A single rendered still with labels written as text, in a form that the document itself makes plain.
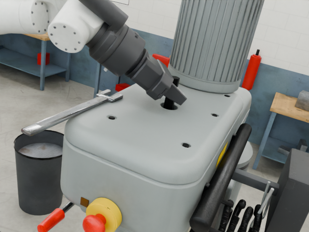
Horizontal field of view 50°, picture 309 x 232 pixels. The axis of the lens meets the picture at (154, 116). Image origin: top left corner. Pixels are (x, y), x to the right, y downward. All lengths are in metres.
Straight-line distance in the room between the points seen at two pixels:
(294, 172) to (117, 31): 0.60
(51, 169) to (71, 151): 2.30
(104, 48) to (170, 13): 4.59
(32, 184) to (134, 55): 2.45
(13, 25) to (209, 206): 0.48
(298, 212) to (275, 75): 4.03
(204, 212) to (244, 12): 0.47
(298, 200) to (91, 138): 0.60
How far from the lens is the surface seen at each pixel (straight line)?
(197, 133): 0.61
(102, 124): 0.57
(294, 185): 0.94
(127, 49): 0.60
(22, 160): 2.88
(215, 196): 0.61
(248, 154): 1.33
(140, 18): 5.37
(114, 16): 0.59
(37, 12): 0.67
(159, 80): 0.61
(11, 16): 0.67
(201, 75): 0.82
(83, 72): 6.08
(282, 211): 0.98
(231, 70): 0.85
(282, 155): 4.64
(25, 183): 3.01
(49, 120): 0.55
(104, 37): 0.60
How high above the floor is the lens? 2.15
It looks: 24 degrees down
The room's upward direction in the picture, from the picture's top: 11 degrees clockwise
